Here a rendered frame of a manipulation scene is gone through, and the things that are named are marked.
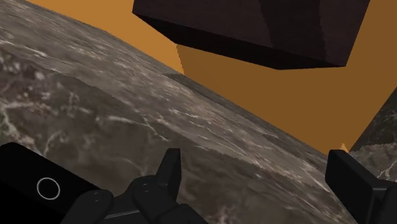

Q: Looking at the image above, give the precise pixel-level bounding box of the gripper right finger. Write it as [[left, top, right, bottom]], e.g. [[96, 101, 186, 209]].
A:
[[324, 149, 397, 224]]

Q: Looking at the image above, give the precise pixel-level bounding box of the dark robot stand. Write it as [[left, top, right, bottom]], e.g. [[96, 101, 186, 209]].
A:
[[132, 0, 372, 71]]

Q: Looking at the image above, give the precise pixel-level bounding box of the black phone with round button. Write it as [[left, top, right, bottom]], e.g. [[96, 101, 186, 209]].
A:
[[0, 141, 102, 224]]

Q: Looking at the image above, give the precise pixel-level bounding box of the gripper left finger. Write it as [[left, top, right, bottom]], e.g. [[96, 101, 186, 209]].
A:
[[61, 148, 209, 224]]

